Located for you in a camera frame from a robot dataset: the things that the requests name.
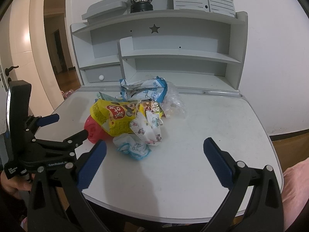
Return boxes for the grey flat lid tray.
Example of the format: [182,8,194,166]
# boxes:
[82,1,127,20]

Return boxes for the grey desk hutch shelf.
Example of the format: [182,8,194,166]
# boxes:
[71,10,248,92]

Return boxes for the person's left hand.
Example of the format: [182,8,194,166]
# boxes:
[1,171,32,199]

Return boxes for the yellow red snack bag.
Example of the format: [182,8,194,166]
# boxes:
[90,99,146,137]

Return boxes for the white patterned face mask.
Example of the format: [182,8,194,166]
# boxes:
[129,111,162,146]

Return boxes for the red round plastic container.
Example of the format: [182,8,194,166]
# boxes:
[84,116,112,144]

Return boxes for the grey drawer with white knob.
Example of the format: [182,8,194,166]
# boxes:
[85,65,122,83]

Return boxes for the green white packet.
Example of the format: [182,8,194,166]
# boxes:
[97,92,123,102]

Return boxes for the blue white snack wrapper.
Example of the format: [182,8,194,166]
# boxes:
[119,77,168,103]

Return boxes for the white blue crumpled mask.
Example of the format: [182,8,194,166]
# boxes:
[113,134,151,160]

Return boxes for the person's right forearm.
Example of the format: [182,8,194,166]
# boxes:
[282,158,308,231]

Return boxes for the clear plastic bag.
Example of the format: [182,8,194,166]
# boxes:
[160,82,187,119]

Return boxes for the black door handle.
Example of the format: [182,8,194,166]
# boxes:
[5,66,19,77]

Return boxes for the brown small snack packet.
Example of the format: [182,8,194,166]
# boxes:
[140,101,164,118]

